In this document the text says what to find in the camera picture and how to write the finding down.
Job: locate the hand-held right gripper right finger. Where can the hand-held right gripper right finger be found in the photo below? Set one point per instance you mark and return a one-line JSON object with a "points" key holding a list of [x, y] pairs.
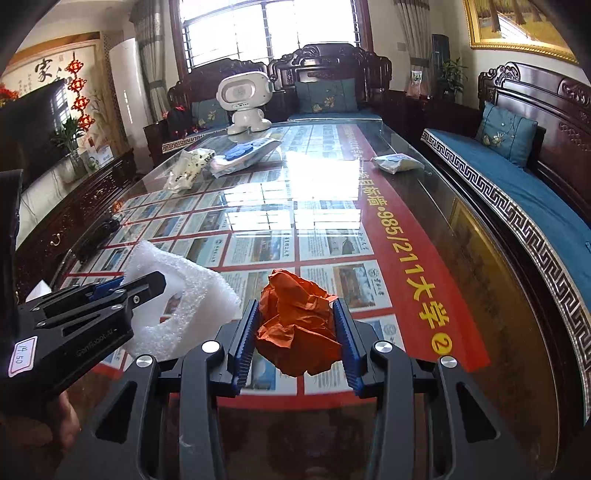
{"points": [[348, 350]]}

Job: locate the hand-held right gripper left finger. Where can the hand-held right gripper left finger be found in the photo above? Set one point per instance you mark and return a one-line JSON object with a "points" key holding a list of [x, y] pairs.
{"points": [[244, 341]]}

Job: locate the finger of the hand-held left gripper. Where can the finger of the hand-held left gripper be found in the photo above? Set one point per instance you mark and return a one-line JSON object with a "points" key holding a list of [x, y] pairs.
{"points": [[107, 288], [138, 288]]}

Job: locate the orange paper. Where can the orange paper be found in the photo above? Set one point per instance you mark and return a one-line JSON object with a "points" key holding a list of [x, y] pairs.
{"points": [[295, 323]]}

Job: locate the person's left hand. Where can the person's left hand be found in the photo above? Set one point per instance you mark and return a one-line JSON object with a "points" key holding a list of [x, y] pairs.
{"points": [[64, 417]]}

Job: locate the black bundle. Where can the black bundle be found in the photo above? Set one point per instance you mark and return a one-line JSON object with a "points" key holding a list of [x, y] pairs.
{"points": [[99, 235]]}

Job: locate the dark wooden cabinet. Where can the dark wooden cabinet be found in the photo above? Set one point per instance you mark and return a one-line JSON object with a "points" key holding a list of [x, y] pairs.
{"points": [[83, 203]]}

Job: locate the red printed table poster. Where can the red printed table poster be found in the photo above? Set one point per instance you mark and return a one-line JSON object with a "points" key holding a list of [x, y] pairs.
{"points": [[323, 230]]}

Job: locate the spotted white plastic bag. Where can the spotted white plastic bag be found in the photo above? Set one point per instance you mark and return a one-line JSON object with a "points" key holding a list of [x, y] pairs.
{"points": [[187, 170]]}

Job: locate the white box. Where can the white box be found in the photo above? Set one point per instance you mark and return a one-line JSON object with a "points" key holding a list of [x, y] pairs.
{"points": [[99, 156]]}

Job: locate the green plant in vase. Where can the green plant in vase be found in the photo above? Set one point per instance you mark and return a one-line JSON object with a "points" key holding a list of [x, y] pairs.
{"points": [[69, 134]]}

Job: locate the black bag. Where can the black bag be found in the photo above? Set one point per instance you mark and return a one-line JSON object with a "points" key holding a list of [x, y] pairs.
{"points": [[179, 120]]}

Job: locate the white blue plastic package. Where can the white blue plastic package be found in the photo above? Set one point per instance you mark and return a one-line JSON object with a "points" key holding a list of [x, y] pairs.
{"points": [[249, 152]]}

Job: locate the black television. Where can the black television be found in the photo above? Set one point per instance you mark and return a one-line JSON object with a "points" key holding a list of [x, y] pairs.
{"points": [[32, 129]]}

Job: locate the small teal flower cushion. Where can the small teal flower cushion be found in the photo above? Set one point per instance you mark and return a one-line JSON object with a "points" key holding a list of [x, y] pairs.
{"points": [[210, 114]]}

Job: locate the red knot decoration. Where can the red knot decoration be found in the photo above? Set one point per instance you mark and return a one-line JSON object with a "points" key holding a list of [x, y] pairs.
{"points": [[81, 101]]}

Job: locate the white wipes packet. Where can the white wipes packet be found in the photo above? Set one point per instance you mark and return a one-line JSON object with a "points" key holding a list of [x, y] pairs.
{"points": [[397, 164]]}

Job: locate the white standing air conditioner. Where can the white standing air conditioner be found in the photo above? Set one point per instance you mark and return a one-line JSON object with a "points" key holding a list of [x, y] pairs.
{"points": [[129, 92]]}

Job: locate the white robot toy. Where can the white robot toy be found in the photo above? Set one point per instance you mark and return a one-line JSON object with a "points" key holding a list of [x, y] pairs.
{"points": [[242, 92]]}

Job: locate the patterned curtain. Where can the patterned curtain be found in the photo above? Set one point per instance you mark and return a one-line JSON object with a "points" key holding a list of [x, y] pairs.
{"points": [[150, 55], [413, 32]]}

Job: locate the blue sofa seat mat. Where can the blue sofa seat mat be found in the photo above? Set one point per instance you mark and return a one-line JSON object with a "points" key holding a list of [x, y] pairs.
{"points": [[531, 194]]}

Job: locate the dark wooden corner table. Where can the dark wooden corner table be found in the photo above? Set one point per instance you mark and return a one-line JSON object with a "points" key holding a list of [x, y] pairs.
{"points": [[429, 113]]}

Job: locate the wide teal flower cushion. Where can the wide teal flower cushion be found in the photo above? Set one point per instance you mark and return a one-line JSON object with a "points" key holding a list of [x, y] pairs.
{"points": [[325, 94]]}

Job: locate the small printed box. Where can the small printed box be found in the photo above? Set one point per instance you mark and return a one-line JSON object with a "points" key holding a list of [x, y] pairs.
{"points": [[416, 83]]}

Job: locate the barred window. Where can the barred window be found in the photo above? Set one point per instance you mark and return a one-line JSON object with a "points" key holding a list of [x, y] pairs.
{"points": [[268, 32]]}

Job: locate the short carved wooden sofa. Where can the short carved wooden sofa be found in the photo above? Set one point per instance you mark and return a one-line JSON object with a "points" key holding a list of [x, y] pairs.
{"points": [[323, 60]]}

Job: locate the potted green plant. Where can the potted green plant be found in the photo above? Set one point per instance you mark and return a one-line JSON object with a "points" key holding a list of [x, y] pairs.
{"points": [[451, 74]]}

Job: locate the long carved wooden sofa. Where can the long carved wooden sofa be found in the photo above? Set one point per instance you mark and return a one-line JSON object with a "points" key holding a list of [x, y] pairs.
{"points": [[554, 120]]}

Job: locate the gold framed tree painting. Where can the gold framed tree painting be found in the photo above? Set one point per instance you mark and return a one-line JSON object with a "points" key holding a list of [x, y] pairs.
{"points": [[517, 23]]}

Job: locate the wall calligraphy picture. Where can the wall calligraphy picture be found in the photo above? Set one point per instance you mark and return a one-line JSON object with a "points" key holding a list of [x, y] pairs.
{"points": [[41, 69]]}

